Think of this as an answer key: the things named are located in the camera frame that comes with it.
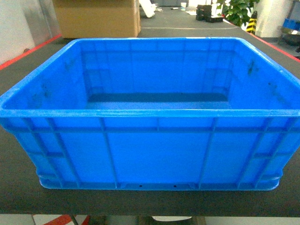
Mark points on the blue plastic crate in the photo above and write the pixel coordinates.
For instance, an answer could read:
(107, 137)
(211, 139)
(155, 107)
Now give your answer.
(189, 113)

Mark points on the large cardboard box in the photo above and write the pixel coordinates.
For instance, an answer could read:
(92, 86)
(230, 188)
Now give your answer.
(98, 18)

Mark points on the black boxes stack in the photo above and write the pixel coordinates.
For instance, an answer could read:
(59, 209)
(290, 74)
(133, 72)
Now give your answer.
(204, 13)

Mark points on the black yellow striped bollard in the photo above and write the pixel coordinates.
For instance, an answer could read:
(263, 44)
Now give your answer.
(251, 28)

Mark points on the green potted plant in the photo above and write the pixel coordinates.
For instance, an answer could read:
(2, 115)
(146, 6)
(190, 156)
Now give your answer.
(237, 12)

